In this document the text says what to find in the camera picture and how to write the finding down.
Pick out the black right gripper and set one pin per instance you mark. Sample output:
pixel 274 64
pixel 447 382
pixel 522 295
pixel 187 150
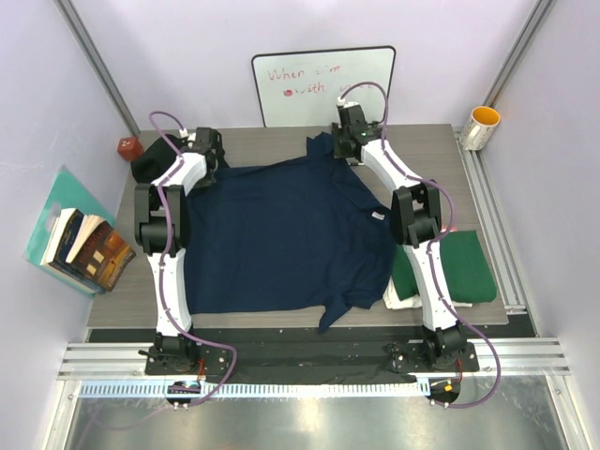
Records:
pixel 339 152

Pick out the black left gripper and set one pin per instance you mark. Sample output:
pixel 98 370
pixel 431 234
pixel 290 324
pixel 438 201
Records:
pixel 208 180

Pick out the navy blue t shirt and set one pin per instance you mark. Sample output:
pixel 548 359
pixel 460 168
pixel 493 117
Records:
pixel 305 232

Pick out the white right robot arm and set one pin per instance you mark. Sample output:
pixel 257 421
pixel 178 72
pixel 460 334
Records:
pixel 416 224

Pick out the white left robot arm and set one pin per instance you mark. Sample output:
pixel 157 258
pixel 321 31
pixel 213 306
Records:
pixel 165 174

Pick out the black t shirt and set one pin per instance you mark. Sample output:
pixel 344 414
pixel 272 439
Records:
pixel 157 159

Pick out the small whiteboard with red writing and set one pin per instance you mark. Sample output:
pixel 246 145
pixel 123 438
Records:
pixel 301 89

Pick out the small red cube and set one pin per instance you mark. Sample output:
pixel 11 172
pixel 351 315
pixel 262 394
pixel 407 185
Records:
pixel 129 148

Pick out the white mug yellow inside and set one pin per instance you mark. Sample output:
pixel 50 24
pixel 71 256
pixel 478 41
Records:
pixel 478 129

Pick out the folded pink t shirt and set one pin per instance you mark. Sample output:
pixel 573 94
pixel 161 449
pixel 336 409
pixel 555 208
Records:
pixel 445 229

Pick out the teal plastic folder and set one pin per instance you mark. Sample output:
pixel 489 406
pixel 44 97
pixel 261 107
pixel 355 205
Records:
pixel 67 191

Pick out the brown cover paperback book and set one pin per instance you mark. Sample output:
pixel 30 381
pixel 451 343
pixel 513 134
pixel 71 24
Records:
pixel 99 252

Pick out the dark blue paperback book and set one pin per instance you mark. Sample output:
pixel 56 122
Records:
pixel 54 258

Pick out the folded white t shirt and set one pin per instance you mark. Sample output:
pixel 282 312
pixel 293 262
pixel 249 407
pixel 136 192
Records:
pixel 392 301

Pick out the folded green t shirt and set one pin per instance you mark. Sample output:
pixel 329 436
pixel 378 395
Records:
pixel 468 276

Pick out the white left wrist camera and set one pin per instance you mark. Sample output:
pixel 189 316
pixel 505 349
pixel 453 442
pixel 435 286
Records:
pixel 185 134

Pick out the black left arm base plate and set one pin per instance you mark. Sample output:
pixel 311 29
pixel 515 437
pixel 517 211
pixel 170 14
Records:
pixel 208 362

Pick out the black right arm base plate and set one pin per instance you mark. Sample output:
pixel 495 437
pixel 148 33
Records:
pixel 413 357

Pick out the white perforated cable tray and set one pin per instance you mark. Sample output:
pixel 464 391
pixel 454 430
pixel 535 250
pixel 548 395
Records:
pixel 179 390

